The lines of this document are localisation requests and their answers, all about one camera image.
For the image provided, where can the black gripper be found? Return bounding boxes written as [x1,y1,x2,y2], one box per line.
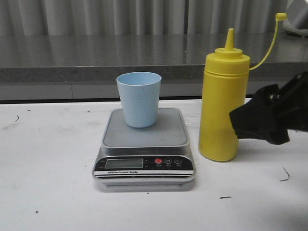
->
[229,72,308,145]

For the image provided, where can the yellow squeeze bottle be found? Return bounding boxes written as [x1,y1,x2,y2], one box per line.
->
[199,13,287,162]

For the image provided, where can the light blue plastic cup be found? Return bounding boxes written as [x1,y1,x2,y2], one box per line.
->
[116,72,162,128]

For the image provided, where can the silver electronic kitchen scale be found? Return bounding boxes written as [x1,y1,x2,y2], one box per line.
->
[92,107,196,193]

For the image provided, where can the white container in background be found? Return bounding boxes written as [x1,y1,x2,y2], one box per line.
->
[283,0,308,37]

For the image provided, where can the grey stone counter ledge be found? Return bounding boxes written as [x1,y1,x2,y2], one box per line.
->
[0,33,308,101]

